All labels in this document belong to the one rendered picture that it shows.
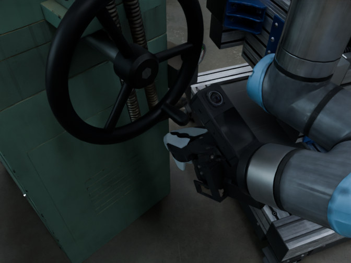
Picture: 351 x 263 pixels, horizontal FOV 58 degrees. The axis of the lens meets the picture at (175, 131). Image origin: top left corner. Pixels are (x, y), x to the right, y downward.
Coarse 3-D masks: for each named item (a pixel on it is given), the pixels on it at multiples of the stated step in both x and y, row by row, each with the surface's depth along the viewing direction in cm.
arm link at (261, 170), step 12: (276, 144) 38; (252, 156) 38; (264, 156) 36; (276, 156) 35; (252, 168) 37; (264, 168) 35; (276, 168) 34; (252, 180) 36; (264, 180) 35; (252, 192) 37; (264, 192) 35; (276, 204) 39
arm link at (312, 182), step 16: (288, 160) 34; (304, 160) 33; (320, 160) 32; (336, 160) 31; (288, 176) 33; (304, 176) 32; (320, 176) 30; (336, 176) 29; (288, 192) 33; (304, 192) 31; (320, 192) 30; (336, 192) 29; (288, 208) 34; (304, 208) 32; (320, 208) 30; (336, 208) 29; (320, 224) 32; (336, 224) 29
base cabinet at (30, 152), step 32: (160, 64) 80; (32, 96) 59; (96, 96) 70; (160, 96) 87; (0, 128) 58; (32, 128) 63; (160, 128) 96; (32, 160) 67; (64, 160) 74; (96, 160) 82; (128, 160) 93; (160, 160) 106; (32, 192) 73; (64, 192) 81; (96, 192) 90; (128, 192) 103; (160, 192) 120; (64, 224) 89; (96, 224) 100; (128, 224) 117
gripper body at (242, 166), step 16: (192, 144) 46; (208, 144) 45; (256, 144) 39; (192, 160) 45; (208, 160) 43; (224, 160) 42; (240, 160) 39; (208, 176) 44; (224, 176) 45; (240, 176) 38; (224, 192) 46; (240, 192) 43
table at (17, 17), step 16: (0, 0) 47; (16, 0) 48; (32, 0) 50; (48, 0) 52; (144, 0) 53; (160, 0) 56; (0, 16) 48; (16, 16) 49; (32, 16) 51; (48, 16) 51; (0, 32) 49
